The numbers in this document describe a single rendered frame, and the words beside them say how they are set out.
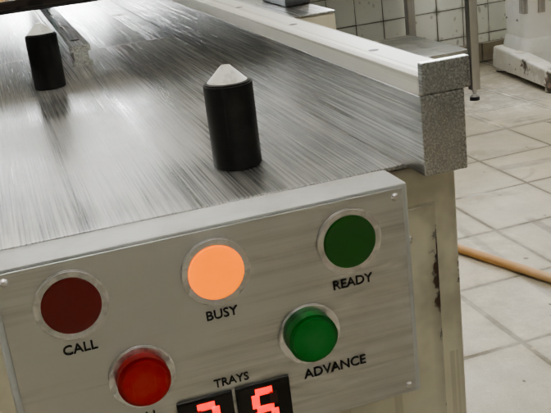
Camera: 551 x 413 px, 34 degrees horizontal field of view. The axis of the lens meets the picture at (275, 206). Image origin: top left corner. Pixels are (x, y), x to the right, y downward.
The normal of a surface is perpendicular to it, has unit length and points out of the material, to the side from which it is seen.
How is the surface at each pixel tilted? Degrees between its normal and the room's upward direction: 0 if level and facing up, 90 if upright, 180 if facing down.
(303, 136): 0
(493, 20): 90
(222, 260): 90
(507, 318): 0
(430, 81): 90
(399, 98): 90
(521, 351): 0
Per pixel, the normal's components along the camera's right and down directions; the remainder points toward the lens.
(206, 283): 0.30, 0.29
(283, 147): -0.11, -0.94
